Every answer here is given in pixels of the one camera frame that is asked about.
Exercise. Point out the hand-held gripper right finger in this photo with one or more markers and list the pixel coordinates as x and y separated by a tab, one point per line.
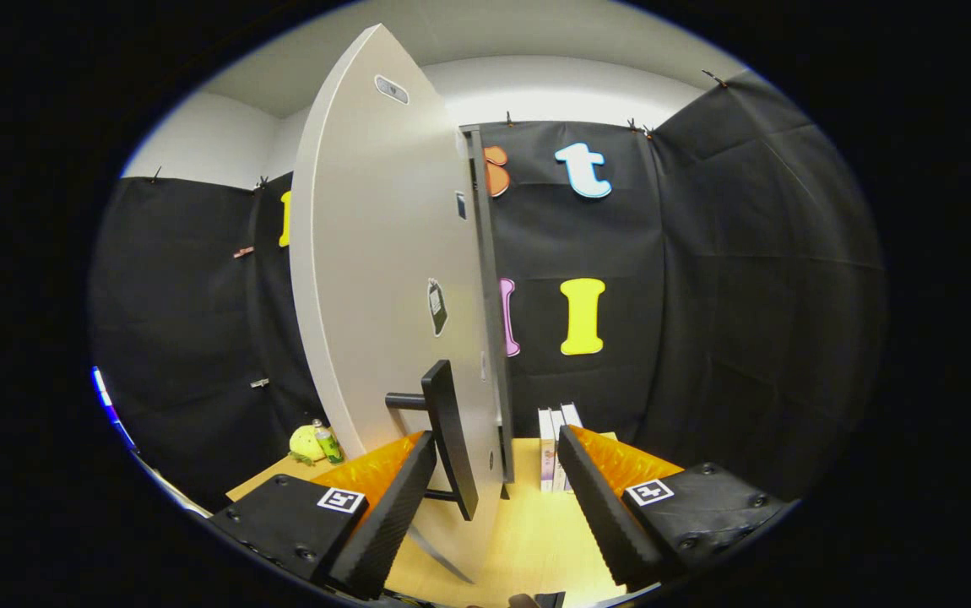
599	507

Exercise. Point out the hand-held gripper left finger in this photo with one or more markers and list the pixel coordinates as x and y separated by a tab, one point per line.
393	507

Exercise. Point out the grey shoe cabinet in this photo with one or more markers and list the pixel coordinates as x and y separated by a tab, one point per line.
490	338

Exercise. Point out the beige spine book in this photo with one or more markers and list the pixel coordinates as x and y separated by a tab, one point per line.
545	456

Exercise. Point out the green drink bottle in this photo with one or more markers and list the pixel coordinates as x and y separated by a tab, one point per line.
330	446

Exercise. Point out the blue and white book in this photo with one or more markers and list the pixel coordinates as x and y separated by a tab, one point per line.
573	418

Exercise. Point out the yellow plush toy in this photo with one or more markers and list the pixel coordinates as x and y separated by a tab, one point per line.
304	443

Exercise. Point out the black backdrop cloth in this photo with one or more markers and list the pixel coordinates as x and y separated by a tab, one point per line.
747	295

